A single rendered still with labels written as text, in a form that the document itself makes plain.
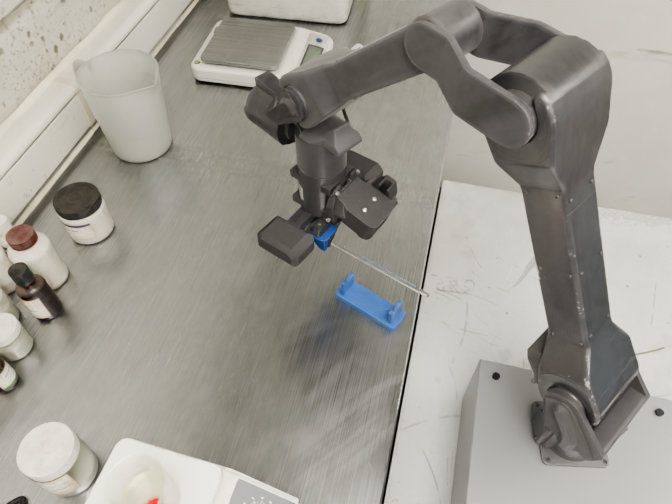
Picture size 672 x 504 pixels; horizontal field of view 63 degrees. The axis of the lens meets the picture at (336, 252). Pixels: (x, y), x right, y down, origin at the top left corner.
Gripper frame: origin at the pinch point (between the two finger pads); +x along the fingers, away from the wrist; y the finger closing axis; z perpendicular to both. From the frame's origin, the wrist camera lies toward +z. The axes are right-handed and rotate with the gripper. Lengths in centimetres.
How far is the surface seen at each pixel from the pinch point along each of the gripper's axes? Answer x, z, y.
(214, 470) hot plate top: 2.5, 8.9, -30.4
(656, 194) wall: 78, 39, 130
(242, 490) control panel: 5.1, 11.7, -29.8
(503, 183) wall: 84, -6, 112
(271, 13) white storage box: 9, -53, 51
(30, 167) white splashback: 5, -48, -14
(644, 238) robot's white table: 11, 35, 36
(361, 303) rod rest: 10.2, 6.9, -0.8
